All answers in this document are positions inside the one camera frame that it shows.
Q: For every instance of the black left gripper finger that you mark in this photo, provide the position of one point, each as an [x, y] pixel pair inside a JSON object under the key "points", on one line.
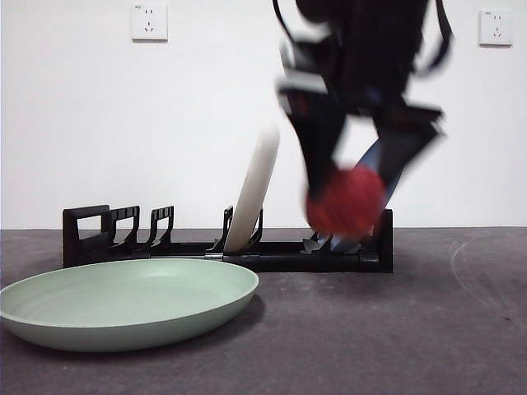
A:
{"points": [[319, 144]]}

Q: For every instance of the white wall socket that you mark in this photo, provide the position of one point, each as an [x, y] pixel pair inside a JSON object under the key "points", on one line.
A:
{"points": [[150, 22], [496, 28]]}

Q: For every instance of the red apple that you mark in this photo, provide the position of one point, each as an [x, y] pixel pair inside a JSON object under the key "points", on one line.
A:
{"points": [[348, 201]]}

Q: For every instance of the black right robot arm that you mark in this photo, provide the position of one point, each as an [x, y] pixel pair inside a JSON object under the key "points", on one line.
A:
{"points": [[370, 53]]}

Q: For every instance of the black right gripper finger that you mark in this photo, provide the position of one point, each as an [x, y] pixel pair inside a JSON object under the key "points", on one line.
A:
{"points": [[401, 150]]}

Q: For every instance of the black plate rack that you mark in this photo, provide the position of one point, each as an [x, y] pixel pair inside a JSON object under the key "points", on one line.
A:
{"points": [[288, 261]]}

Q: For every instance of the white plate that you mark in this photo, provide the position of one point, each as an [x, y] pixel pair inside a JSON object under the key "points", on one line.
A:
{"points": [[255, 189]]}

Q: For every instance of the green plate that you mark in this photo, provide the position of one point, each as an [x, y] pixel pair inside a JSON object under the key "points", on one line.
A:
{"points": [[123, 304]]}

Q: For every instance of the blue plate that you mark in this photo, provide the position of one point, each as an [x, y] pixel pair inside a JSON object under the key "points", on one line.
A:
{"points": [[393, 187]]}

